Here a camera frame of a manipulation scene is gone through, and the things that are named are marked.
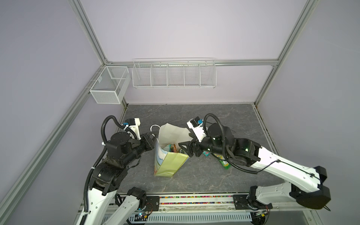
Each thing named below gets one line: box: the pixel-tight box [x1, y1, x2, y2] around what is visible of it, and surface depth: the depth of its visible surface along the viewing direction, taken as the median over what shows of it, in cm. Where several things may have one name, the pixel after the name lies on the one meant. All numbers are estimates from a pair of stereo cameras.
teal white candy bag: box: [162, 144, 173, 152], surface depth 84 cm
